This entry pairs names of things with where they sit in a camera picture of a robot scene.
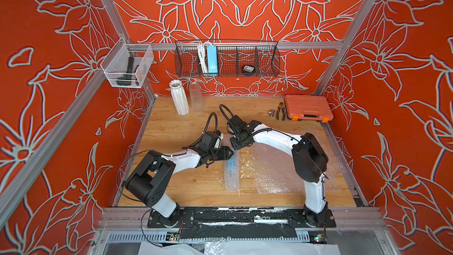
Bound bubble wrap sheet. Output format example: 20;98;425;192
247;143;342;194

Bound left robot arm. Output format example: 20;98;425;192
125;131;234;226

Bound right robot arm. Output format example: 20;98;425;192
226;115;329;227

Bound orange tool case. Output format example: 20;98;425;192
284;94;334;123

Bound small black device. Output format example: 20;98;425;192
241;65;256;75

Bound light blue box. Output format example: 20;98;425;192
206;44;218;76

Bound dark green flashlight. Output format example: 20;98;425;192
117;56;134;86

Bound aluminium horizontal back bar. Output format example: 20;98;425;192
126;41;343;52

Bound clear acrylic box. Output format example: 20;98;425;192
101;37;154;89

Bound aluminium left side bar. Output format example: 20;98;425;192
1;70;105;228

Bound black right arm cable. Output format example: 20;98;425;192
218;104;302;142

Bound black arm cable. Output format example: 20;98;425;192
218;104;302;142
182;111;219;149

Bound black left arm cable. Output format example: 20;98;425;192
182;111;219;149

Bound orange handled pliers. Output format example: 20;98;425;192
276;102;287;120

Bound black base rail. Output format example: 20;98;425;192
140;207;337;244

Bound black wire basket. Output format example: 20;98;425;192
175;40;281;78

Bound white cable bundle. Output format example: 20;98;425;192
196;42;209;76

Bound aluminium frame post left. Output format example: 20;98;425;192
101;0;156;101

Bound aluminium frame post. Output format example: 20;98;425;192
101;0;156;101
314;0;393;96

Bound aluminium frame post right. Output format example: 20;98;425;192
314;0;393;96

